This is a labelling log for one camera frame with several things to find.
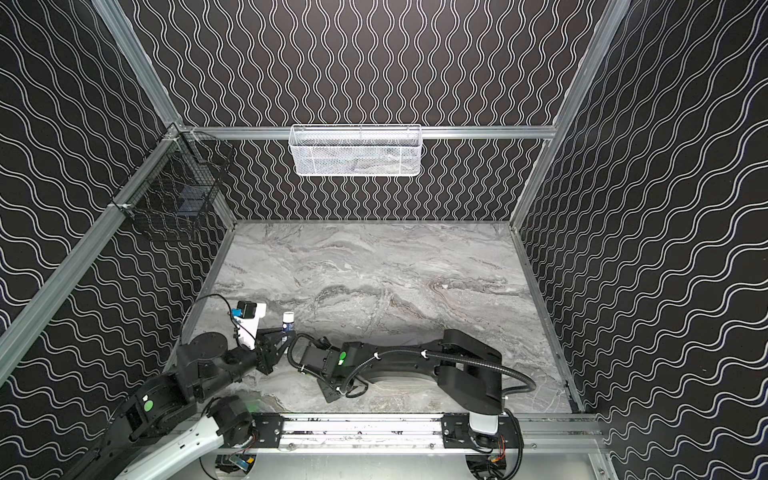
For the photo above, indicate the aluminium front rail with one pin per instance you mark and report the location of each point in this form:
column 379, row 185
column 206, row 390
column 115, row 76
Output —
column 387, row 434

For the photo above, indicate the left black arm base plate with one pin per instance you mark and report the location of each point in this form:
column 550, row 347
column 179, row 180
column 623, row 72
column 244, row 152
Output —
column 265, row 431

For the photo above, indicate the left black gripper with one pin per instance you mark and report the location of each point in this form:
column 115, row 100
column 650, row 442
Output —
column 267, row 353

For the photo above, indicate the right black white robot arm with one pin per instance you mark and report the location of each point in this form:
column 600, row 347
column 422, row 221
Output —
column 467, row 371

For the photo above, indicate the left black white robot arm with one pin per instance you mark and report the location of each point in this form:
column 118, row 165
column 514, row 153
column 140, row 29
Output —
column 204, row 367

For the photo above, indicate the blue white glue stick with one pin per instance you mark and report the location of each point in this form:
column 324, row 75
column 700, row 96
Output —
column 288, row 321

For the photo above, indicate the black wire basket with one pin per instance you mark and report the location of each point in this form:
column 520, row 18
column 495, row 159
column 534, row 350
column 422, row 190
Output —
column 176, row 201

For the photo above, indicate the white wire mesh basket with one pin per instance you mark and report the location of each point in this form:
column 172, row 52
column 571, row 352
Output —
column 356, row 150

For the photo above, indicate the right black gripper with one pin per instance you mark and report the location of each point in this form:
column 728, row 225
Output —
column 321, row 362

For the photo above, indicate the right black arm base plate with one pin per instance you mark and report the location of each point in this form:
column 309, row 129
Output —
column 479, row 432

